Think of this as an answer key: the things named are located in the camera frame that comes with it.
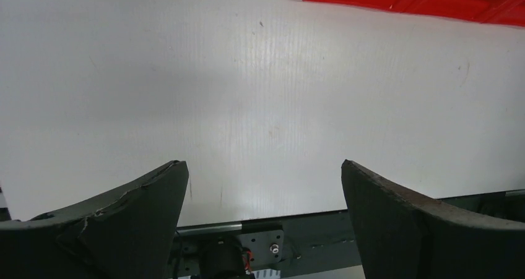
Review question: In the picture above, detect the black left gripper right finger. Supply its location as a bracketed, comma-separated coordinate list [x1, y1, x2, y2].
[341, 160, 524, 278]

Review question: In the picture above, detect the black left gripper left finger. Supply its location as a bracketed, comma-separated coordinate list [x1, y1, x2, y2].
[1, 161, 189, 278]

